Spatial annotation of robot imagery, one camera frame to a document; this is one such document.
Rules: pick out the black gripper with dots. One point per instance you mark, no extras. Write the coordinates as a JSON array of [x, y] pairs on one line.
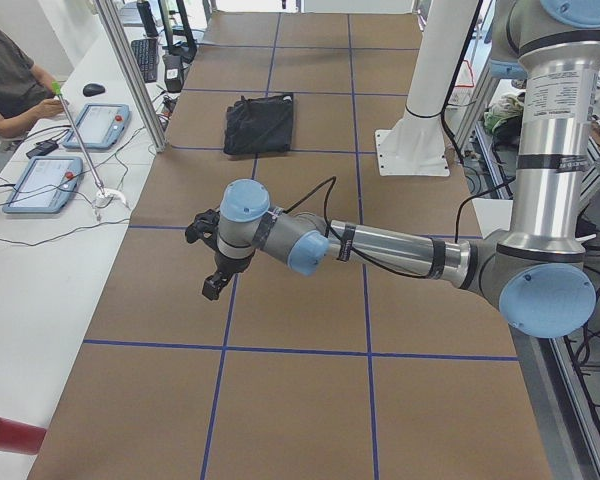
[[228, 263]]

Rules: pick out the black graphic t-shirt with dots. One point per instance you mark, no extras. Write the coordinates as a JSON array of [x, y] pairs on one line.
[[260, 125]]

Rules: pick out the pile of clothes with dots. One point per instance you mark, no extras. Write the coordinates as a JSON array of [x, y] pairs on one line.
[[503, 119]]

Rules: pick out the reacher grabber stick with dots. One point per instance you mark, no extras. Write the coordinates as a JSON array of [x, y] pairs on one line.
[[104, 195]]

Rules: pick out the near teach pendant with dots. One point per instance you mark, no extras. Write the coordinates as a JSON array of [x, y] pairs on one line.
[[45, 186]]

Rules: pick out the teach pendant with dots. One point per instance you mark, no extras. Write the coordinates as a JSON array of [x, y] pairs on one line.
[[101, 125], [45, 186]]

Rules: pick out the far teach pendant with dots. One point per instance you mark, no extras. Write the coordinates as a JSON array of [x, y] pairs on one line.
[[101, 125]]

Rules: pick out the black power adapter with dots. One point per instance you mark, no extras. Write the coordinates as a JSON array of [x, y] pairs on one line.
[[43, 148]]

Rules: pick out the black computer mouse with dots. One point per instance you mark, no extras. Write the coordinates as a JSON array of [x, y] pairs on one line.
[[93, 89]]

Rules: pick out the black keyboard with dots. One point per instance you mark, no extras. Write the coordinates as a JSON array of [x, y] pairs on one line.
[[145, 52]]

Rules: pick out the red cylinder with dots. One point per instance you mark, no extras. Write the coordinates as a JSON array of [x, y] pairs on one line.
[[21, 438]]

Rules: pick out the seated person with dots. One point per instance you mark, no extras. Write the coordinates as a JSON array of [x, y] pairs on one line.
[[26, 91]]

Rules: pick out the white plastic chair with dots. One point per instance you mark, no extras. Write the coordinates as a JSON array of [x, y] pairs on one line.
[[492, 215]]

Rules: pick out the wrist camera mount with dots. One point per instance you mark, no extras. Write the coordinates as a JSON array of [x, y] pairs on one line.
[[204, 228]]

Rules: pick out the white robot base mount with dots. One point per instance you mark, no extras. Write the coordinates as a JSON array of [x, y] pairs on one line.
[[415, 146]]

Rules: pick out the aluminium frame post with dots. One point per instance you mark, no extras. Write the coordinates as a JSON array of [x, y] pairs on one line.
[[114, 29]]

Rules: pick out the aluminium side frame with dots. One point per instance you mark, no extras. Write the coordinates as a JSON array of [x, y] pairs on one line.
[[562, 375]]

